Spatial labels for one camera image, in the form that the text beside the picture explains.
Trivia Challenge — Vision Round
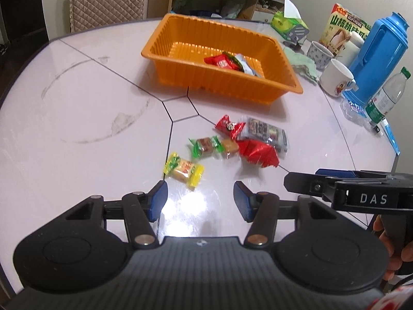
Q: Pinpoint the red pyramid snack packet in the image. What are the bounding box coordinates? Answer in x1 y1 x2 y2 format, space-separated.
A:
237 139 279 168

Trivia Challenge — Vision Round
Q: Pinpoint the yellow candy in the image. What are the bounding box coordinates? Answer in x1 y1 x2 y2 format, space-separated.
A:
163 153 204 190

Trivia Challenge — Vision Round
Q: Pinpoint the brown clear candy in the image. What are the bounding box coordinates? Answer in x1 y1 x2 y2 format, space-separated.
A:
221 138 239 158

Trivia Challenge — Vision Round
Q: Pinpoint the grey clear snack packet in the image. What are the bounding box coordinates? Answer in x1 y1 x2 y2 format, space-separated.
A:
238 117 288 154

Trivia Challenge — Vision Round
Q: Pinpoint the small red candy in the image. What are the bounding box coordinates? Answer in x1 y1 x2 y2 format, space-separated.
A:
215 115 246 141

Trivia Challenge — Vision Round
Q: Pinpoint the green candy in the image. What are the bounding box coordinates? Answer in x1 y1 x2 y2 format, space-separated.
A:
190 136 224 158

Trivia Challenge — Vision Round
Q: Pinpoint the red patterned snack packet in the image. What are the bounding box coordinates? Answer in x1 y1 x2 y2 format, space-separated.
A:
204 53 243 72

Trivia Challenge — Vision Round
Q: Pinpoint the green black snack packet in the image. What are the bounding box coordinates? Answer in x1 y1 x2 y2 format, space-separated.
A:
223 51 242 70

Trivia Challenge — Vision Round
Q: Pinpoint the right hand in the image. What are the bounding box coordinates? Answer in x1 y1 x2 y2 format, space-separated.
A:
373 215 413 281

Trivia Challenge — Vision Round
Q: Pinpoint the clear plastic pack blue label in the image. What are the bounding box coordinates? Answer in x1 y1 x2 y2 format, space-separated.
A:
340 99 373 129

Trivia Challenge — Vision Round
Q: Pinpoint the white cartoon mug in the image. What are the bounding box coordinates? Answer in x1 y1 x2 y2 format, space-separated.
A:
319 59 358 97

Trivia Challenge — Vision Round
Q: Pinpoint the green label water bottle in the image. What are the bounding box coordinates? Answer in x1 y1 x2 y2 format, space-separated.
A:
365 67 411 127

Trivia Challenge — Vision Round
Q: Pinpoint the green folded cloth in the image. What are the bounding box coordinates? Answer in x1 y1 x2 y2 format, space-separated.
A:
283 47 319 84

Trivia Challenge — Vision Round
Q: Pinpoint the patterned white mug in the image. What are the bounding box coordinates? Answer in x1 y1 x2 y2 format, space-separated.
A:
307 41 334 71

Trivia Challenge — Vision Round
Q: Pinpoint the blue thermos jug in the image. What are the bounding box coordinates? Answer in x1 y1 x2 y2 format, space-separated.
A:
344 13 409 107

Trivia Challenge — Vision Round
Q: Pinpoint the grey phone stand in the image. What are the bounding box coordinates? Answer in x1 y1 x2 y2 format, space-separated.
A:
283 25 308 52

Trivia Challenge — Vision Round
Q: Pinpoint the walnut snack box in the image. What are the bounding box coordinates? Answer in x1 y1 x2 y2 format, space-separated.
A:
319 3 371 56

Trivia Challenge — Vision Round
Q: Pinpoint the green tissue pack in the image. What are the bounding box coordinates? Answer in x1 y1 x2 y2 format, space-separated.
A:
270 0 309 40

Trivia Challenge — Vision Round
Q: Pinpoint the orange plastic tray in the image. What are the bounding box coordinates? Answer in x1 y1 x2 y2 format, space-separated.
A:
141 13 303 105

